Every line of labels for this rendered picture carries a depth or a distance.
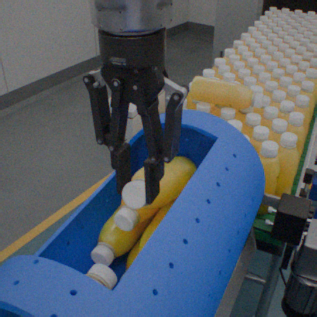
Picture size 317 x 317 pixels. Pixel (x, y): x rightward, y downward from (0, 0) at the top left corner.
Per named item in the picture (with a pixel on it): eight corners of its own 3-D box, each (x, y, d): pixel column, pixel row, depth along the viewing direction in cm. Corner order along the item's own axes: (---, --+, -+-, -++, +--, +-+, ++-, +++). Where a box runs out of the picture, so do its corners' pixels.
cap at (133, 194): (148, 209, 54) (143, 213, 52) (124, 201, 55) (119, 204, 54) (154, 184, 53) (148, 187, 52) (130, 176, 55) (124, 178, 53)
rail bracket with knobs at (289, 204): (260, 239, 88) (267, 207, 82) (267, 220, 93) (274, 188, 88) (301, 252, 85) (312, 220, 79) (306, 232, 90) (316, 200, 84)
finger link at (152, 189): (153, 150, 51) (158, 151, 50) (155, 191, 55) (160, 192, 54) (143, 161, 48) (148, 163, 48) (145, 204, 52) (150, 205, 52)
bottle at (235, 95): (195, 70, 103) (259, 82, 97) (198, 84, 109) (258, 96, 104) (188, 90, 101) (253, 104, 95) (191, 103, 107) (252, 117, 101)
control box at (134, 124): (102, 136, 107) (100, 103, 101) (136, 107, 122) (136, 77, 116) (134, 144, 104) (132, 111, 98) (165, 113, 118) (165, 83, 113)
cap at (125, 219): (127, 204, 64) (121, 210, 63) (142, 221, 65) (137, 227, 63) (114, 212, 67) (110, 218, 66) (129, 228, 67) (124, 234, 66)
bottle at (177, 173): (194, 197, 70) (155, 223, 54) (160, 185, 72) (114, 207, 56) (203, 160, 68) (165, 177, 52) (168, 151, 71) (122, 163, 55)
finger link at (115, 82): (122, 81, 43) (112, 77, 43) (112, 156, 50) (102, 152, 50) (139, 70, 46) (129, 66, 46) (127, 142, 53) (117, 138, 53)
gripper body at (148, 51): (80, 30, 39) (88, 107, 45) (151, 39, 36) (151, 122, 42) (117, 15, 45) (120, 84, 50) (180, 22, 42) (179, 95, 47)
